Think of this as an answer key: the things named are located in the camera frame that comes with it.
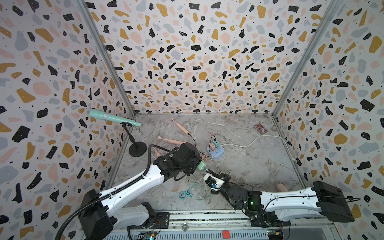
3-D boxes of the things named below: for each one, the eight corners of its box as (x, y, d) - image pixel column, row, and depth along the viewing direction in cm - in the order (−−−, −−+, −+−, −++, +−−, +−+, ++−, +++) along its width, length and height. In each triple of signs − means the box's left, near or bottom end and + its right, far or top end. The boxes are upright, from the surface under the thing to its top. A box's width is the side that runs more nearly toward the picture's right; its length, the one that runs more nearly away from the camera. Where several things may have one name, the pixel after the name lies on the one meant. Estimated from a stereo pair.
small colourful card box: (261, 134, 113) (262, 132, 111) (254, 126, 118) (255, 124, 116) (266, 132, 114) (267, 130, 113) (259, 124, 119) (260, 122, 117)
